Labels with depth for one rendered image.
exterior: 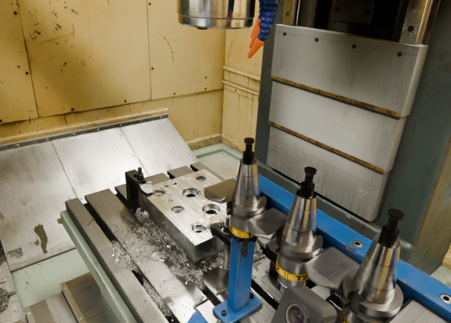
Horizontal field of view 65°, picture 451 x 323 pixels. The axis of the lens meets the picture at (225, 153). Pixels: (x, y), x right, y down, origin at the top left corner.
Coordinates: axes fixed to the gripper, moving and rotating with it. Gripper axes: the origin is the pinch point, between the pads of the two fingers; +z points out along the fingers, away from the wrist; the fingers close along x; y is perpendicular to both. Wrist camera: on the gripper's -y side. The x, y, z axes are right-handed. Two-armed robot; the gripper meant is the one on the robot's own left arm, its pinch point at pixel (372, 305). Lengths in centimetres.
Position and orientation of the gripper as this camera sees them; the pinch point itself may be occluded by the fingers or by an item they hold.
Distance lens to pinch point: 49.2
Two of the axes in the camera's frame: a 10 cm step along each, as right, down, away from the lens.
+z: 7.9, -2.6, 5.5
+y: -0.2, 8.9, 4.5
